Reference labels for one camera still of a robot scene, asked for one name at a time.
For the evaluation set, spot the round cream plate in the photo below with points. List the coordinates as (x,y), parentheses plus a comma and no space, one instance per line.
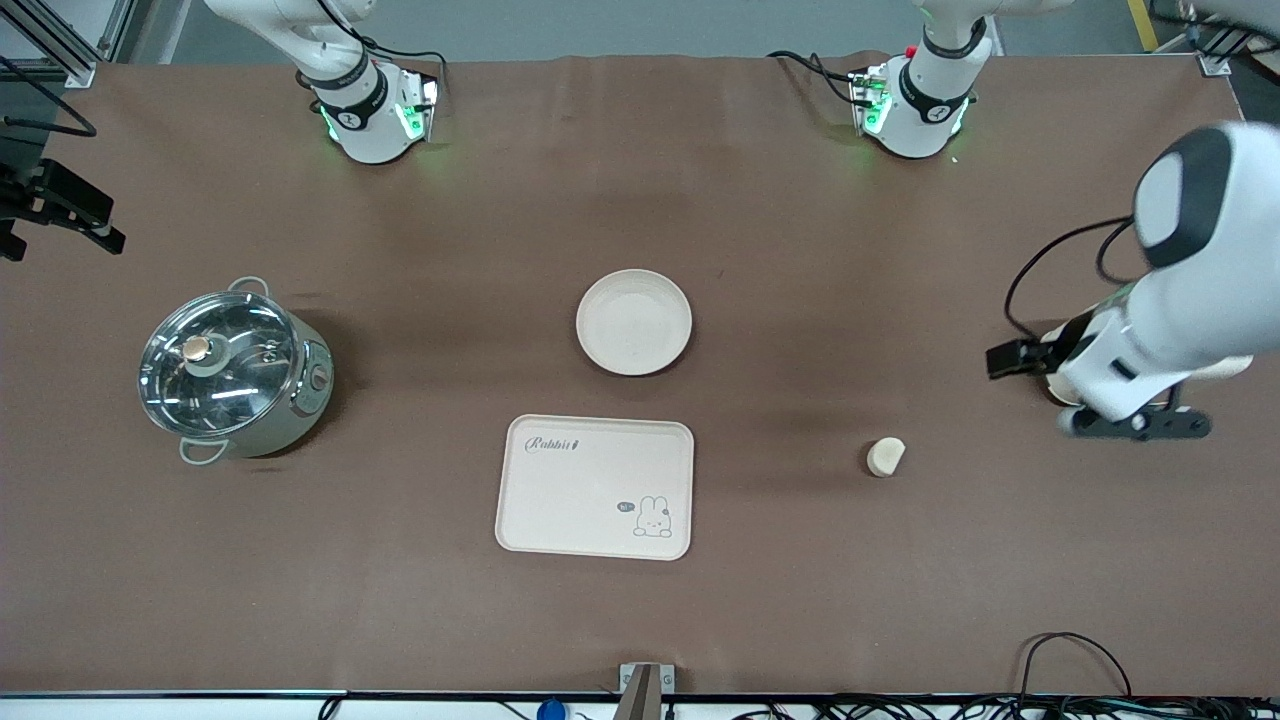
(634,322)

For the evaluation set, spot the grey metal table bracket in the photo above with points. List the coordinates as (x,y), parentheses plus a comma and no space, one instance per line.
(645,690)

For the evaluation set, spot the glass lid with copper knob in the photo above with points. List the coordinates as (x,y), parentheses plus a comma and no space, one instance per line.
(240,390)

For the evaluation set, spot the cream two-slot toaster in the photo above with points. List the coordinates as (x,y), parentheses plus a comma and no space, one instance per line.
(1228,367)

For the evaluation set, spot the blue round plug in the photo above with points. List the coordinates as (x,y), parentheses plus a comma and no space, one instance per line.
(551,712)

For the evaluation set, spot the pale green electric pot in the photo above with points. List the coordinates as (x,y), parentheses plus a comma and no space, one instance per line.
(310,385)

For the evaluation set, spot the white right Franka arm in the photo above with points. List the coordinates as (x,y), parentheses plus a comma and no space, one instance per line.
(365,120)

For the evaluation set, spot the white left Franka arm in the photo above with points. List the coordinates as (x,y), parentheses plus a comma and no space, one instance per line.
(1200,300)

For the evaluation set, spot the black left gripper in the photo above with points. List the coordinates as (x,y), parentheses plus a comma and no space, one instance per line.
(1062,344)

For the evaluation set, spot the cream rabbit print tray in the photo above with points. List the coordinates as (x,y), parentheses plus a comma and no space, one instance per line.
(580,500)

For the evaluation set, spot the pale steamed bun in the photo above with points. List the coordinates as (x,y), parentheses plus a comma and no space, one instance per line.
(885,457)

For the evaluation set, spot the aluminium frame profile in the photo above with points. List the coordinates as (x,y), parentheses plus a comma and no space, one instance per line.
(1215,62)
(78,72)

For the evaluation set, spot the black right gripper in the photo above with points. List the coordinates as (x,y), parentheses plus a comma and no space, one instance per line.
(38,190)

